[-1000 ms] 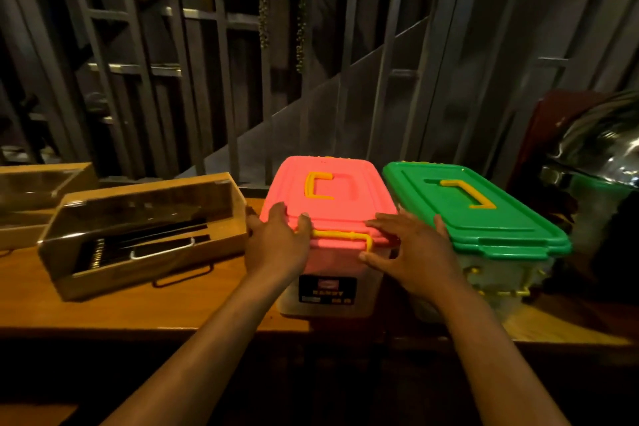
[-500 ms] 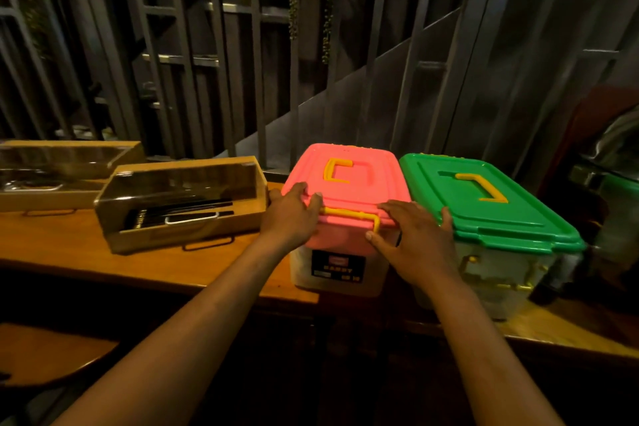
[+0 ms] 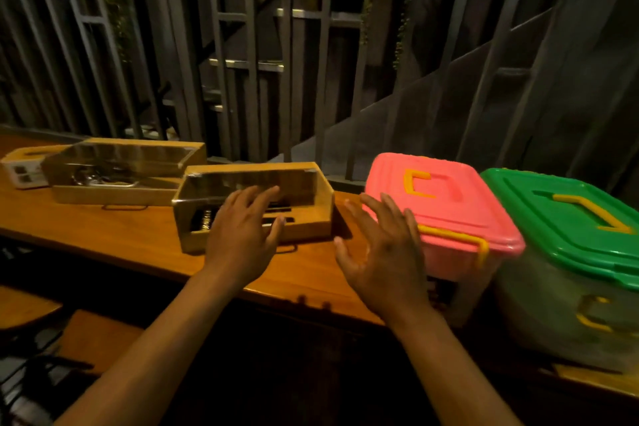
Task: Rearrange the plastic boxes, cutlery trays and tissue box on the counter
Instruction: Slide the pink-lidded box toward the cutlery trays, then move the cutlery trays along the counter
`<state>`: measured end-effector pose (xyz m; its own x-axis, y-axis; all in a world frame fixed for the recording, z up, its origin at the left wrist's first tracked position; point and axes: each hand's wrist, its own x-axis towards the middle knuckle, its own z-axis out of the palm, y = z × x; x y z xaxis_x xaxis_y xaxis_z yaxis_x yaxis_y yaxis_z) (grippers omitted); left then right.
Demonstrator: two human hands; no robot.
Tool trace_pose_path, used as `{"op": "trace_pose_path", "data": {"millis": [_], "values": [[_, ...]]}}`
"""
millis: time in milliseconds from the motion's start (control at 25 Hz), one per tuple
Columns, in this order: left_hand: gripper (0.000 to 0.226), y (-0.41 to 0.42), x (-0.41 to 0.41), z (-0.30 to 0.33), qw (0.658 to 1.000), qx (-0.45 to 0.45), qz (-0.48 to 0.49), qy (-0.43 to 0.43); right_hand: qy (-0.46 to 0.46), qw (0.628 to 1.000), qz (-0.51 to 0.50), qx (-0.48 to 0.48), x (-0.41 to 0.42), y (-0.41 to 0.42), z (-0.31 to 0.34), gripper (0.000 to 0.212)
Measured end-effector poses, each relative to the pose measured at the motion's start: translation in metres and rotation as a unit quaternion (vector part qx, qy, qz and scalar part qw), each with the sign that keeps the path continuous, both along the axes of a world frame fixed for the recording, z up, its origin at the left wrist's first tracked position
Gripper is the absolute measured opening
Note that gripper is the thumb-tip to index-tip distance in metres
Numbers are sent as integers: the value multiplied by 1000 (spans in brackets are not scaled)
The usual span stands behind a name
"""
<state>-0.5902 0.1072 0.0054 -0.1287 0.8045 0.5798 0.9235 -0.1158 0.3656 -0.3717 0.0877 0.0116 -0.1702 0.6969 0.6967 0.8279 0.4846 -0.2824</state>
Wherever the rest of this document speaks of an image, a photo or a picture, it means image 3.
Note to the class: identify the person's left hand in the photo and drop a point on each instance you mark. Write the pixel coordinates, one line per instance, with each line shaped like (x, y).
(237, 243)

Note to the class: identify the person's right hand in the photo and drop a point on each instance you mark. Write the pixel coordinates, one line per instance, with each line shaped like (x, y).
(389, 266)

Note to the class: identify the person's left thumb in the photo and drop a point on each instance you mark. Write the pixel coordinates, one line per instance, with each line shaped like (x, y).
(277, 233)

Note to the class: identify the person's left middle finger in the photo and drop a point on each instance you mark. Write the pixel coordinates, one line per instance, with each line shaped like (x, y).
(247, 199)

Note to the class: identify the person's right middle finger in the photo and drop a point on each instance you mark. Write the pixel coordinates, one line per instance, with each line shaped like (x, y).
(378, 217)

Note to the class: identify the person's right thumb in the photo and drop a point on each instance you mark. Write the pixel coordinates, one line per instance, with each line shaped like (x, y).
(347, 261)

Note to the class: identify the person's right little finger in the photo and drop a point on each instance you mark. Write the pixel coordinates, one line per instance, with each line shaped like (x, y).
(414, 231)

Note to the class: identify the person's left forearm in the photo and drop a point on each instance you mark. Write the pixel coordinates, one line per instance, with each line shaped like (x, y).
(149, 361)

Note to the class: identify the person's right forearm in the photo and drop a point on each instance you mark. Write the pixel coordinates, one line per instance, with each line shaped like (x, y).
(449, 375)

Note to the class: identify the small wooden box clear lid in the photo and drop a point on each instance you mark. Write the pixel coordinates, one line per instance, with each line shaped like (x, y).
(309, 201)

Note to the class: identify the pink lidded plastic storage container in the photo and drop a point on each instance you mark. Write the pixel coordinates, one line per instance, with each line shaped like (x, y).
(449, 201)

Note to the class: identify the row of dark cutlery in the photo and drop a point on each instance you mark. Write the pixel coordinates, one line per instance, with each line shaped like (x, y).
(202, 218)

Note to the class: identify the long wooden box clear lid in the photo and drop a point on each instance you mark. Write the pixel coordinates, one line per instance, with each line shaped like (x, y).
(125, 156)

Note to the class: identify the pile of metal cutlery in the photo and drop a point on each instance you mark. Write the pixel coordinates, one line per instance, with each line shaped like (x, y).
(102, 177)

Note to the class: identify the green lidded plastic storage container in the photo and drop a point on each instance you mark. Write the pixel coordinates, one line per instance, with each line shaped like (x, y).
(564, 251)

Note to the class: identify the grey metal railing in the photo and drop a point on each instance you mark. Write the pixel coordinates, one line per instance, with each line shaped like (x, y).
(252, 41)

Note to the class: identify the staircase with wooden steps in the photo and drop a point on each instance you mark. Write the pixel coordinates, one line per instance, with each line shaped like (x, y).
(309, 15)

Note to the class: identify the wooden bench seat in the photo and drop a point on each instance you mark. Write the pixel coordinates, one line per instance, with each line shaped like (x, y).
(97, 341)

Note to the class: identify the white box yellow lid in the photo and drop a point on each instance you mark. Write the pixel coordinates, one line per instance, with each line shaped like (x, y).
(22, 171)

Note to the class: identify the round wooden stool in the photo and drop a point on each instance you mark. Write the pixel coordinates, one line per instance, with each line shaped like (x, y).
(22, 306)

